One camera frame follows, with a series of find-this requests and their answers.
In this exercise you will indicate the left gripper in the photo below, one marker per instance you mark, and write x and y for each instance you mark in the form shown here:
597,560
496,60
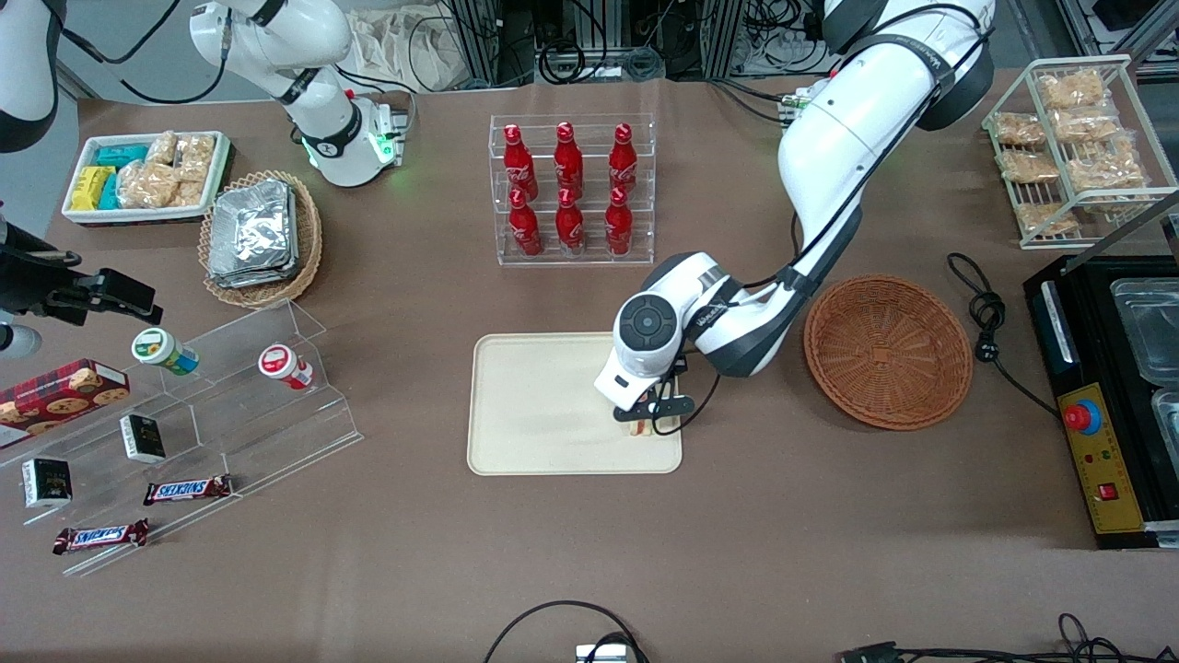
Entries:
680,368

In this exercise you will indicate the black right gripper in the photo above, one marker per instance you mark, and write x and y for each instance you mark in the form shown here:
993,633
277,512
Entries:
28,279

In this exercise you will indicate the sandwich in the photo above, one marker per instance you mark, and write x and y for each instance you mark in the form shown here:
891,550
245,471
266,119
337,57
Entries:
659,426

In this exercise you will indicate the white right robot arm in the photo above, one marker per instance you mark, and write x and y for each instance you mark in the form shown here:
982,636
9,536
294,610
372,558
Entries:
322,120

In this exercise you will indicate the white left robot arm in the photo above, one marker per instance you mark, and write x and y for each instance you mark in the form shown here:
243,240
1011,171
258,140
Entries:
847,157

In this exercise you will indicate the cream plastic tray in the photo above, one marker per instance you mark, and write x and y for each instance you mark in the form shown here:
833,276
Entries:
543,405

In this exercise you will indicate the light wicker basket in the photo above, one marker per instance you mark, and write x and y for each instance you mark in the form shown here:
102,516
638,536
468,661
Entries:
309,239

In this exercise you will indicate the brown wicker basket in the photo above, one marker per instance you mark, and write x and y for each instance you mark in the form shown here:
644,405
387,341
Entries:
889,354

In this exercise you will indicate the green lid jar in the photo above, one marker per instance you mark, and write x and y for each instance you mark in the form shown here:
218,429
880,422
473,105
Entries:
164,350

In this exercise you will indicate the white snack crate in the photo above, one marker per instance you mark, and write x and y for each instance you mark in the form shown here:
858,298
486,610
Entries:
147,214

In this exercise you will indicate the teal snack pack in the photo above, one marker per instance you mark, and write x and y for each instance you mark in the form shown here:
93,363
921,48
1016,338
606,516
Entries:
120,154
109,191

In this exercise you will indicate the clear rice snack bag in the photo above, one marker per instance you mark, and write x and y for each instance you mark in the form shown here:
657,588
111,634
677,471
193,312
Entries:
1020,129
162,147
1028,166
1105,170
1082,123
145,186
1045,218
1071,89
196,155
191,193

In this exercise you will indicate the yellow snack pack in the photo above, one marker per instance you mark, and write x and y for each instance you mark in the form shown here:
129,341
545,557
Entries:
89,187

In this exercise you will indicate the red tartan cookie box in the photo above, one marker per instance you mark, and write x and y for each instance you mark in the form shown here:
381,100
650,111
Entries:
55,396

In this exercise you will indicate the silver foil pack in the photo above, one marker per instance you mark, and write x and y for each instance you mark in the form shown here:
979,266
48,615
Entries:
253,226
253,278

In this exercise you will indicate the black tea box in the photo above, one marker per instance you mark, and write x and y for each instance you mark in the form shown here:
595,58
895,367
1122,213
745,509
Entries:
143,438
46,482

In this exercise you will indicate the clear acrylic bottle rack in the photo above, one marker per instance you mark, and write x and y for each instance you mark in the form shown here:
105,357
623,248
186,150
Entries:
589,258

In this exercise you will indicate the clear acrylic stepped display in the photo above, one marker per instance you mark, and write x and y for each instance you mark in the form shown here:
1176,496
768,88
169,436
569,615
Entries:
230,424

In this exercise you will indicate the red lid jar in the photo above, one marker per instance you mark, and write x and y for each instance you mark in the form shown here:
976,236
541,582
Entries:
284,366

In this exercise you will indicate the red cola bottle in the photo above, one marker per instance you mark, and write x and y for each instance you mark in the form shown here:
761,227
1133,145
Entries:
519,161
525,228
618,226
568,158
569,226
624,158

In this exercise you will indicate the brown Snickers bar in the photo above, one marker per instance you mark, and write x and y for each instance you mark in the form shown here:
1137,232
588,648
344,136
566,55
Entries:
187,489
99,536

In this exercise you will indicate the small grey device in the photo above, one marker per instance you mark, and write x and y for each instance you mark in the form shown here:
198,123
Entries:
603,655

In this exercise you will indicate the white cloth bag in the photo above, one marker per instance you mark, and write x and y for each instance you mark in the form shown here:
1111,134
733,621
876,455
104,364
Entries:
396,41

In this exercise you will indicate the black appliance with yellow panel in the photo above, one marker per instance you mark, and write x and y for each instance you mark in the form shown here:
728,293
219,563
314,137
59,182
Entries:
1078,350

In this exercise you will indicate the clear lidded pan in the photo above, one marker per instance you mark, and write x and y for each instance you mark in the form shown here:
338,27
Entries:
1168,419
1147,327

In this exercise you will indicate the grey aluminium bar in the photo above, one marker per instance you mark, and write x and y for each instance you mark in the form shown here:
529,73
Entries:
1133,219

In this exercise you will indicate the aluminium equipment frame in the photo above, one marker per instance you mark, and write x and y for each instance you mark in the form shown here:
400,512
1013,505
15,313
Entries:
474,37

